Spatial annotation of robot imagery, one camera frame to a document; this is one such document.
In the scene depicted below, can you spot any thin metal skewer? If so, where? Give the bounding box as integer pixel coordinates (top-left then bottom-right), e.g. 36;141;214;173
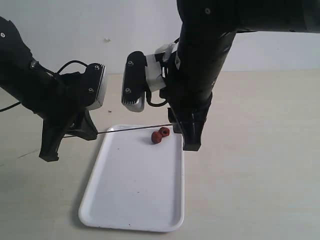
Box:
97;123;173;135

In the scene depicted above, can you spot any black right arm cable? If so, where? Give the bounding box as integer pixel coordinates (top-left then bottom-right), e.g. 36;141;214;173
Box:
145;89;167;107

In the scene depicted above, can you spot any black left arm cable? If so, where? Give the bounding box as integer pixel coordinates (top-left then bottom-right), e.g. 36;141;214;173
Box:
0;59;89;112

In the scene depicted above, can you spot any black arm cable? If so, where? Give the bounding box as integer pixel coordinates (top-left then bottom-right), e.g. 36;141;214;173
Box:
0;59;89;112
145;89;167;107

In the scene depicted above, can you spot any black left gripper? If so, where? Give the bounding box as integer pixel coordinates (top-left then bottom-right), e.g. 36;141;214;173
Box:
32;71;98;162

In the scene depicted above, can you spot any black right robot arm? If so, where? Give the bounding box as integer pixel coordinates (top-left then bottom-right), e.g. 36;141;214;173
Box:
164;0;320;152

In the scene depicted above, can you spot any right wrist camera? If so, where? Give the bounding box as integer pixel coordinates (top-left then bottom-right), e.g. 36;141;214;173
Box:
121;51;147;113

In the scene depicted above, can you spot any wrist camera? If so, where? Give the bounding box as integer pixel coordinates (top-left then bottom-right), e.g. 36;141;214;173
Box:
81;63;107;111
121;51;147;113

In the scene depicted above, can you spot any white plastic tray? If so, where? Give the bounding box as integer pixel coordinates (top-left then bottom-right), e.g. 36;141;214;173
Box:
78;124;185;232

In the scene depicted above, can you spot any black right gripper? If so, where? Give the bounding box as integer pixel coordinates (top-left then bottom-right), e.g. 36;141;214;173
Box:
161;49;213;152

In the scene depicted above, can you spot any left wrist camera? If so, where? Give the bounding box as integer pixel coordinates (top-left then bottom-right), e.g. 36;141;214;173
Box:
81;63;107;111

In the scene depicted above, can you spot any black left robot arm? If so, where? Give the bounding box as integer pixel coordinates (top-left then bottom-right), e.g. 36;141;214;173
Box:
0;18;105;162

